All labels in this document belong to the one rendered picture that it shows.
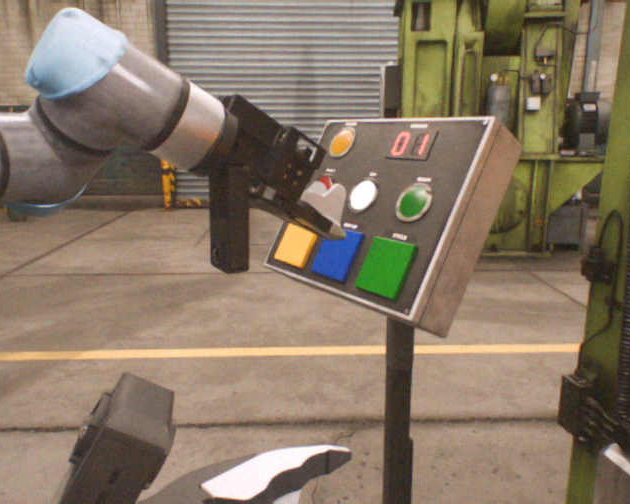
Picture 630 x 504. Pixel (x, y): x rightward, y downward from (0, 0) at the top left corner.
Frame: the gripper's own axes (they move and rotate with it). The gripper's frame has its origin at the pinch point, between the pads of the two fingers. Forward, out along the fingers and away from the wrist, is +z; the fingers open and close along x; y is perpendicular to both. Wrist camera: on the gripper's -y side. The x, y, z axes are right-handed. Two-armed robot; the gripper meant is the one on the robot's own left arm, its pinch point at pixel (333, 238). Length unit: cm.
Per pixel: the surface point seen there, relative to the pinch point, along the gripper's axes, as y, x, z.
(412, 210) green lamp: 8.3, -0.6, 10.0
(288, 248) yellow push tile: -1.4, 20.9, 9.6
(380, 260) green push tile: 0.7, 0.8, 9.6
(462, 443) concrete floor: -33, 66, 155
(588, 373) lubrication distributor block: -1.4, -15.5, 39.9
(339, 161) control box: 14.7, 18.8, 10.3
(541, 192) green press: 171, 219, 385
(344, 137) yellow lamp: 18.8, 19.7, 9.9
